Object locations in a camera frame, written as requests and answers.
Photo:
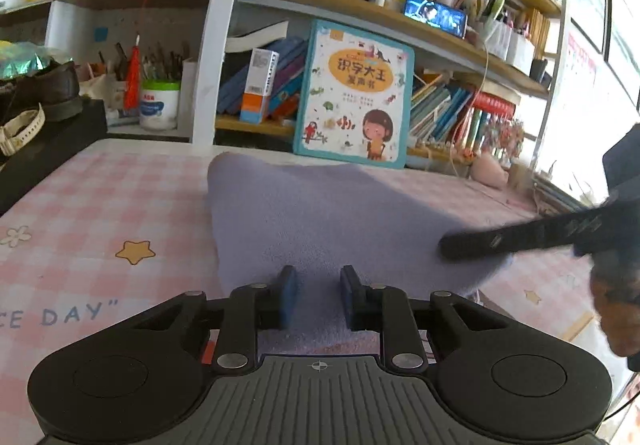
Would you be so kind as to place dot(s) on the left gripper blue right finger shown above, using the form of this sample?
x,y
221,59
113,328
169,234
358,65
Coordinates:
x,y
386,311

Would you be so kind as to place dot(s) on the iridescent green wrapping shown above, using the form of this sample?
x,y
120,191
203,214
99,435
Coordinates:
x,y
26,58

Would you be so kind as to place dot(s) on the cream wrist watch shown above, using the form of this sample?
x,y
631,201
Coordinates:
x,y
21,130

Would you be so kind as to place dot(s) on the black box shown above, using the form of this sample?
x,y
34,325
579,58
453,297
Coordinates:
x,y
53,146

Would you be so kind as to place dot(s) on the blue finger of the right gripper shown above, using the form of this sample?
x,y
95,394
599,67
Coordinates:
x,y
520,235

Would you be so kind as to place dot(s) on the purple and pink sweater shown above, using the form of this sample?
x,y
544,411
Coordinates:
x,y
319,218

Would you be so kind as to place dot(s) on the pink plush toy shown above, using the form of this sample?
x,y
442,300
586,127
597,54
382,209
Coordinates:
x,y
487,171

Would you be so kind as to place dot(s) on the white orange medicine box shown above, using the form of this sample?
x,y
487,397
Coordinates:
x,y
258,85

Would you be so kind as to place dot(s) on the white tub green lid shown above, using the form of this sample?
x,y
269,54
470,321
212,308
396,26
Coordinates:
x,y
159,105

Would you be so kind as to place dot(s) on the colourful paper stars jar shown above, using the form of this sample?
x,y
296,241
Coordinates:
x,y
503,138

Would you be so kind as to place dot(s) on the red tassel ornament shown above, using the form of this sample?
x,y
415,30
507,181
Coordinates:
x,y
133,78

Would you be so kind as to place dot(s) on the smartphone showing video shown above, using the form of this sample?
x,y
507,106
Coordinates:
x,y
439,16

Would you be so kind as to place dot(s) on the red thick dictionary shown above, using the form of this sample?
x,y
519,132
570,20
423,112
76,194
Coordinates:
x,y
494,105

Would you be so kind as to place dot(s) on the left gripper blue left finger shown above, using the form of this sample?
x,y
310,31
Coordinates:
x,y
247,311

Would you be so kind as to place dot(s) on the children's picture book teal border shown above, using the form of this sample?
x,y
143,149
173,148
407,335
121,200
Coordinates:
x,y
354,105

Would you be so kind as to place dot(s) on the pink checkered table mat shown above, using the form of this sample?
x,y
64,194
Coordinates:
x,y
61,279

